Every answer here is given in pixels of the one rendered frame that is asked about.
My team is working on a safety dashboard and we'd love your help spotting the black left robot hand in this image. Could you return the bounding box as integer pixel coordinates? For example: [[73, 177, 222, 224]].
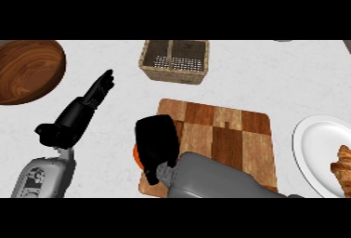
[[34, 69, 115, 151]]

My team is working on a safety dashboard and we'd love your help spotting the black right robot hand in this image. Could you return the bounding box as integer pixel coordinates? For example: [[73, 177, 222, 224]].
[[133, 113, 182, 186]]

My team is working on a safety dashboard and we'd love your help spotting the orange squash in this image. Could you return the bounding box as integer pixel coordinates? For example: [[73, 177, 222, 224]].
[[132, 143, 143, 167]]

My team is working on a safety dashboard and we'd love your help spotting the wooden cutting board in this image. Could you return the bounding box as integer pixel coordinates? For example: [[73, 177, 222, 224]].
[[138, 98, 281, 198]]

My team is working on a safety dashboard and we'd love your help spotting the wicker basket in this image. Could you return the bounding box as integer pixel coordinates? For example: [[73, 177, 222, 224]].
[[138, 40, 211, 86]]

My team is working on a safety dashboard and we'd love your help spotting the brown wooden bowl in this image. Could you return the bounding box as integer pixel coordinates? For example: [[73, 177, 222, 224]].
[[0, 40, 68, 106]]

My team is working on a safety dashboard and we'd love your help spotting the white plate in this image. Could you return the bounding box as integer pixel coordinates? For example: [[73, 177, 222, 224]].
[[291, 114, 351, 199]]

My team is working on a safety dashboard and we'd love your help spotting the brown croissant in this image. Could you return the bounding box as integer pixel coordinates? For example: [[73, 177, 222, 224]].
[[329, 144, 351, 198]]

